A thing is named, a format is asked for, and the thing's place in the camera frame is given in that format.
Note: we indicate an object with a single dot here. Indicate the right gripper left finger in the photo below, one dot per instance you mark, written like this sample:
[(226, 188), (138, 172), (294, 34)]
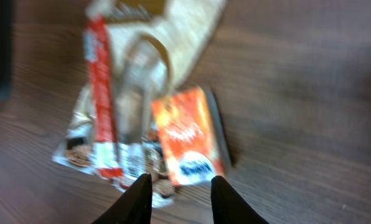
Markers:
[(133, 207)]

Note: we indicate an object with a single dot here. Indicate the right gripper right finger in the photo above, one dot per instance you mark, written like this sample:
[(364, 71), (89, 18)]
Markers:
[(228, 206)]

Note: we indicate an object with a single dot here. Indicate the small orange snack packet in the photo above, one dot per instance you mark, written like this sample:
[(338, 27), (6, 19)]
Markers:
[(190, 130)]

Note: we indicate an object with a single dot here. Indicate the red snack bar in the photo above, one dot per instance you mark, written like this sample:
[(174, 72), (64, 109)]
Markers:
[(97, 55)]

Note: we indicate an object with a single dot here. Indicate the beige snack pouch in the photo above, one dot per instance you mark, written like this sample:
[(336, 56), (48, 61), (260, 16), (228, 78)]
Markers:
[(153, 46)]

